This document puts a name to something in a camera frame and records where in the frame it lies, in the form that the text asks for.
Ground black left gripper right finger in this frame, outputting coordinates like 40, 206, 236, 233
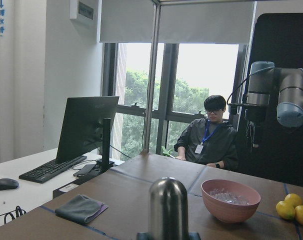
188, 232, 201, 240

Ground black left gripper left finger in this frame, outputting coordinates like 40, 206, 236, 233
136, 232, 149, 240

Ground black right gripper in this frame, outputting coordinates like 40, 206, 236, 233
228, 103, 267, 124

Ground steel muddler black tip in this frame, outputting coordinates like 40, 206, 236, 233
147, 177, 189, 240

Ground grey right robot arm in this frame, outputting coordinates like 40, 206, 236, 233
228, 61, 303, 128

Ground pile of ice cubes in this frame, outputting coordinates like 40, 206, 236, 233
209, 188, 250, 205

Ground pink bowl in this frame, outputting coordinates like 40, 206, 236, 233
201, 179, 261, 223

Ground seated person black jacket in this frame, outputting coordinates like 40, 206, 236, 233
173, 94, 240, 172

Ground grey folded cloth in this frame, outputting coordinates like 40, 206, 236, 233
55, 194, 109, 225

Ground whole lemon upper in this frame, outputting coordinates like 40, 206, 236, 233
284, 193, 303, 208

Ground black box with label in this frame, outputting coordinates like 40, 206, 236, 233
52, 172, 102, 200

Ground whole lemon lower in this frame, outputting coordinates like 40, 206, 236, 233
275, 200, 296, 220

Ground black keyboard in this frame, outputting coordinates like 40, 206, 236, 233
18, 155, 87, 184

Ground black computer monitor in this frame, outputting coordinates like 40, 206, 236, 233
56, 96, 119, 164

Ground black computer mouse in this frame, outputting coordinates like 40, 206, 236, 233
0, 178, 19, 191

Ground white roller blind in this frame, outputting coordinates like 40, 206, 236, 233
100, 0, 254, 44

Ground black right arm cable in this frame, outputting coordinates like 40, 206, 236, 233
225, 71, 251, 106

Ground aluminium frame post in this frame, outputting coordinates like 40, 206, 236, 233
142, 0, 161, 153

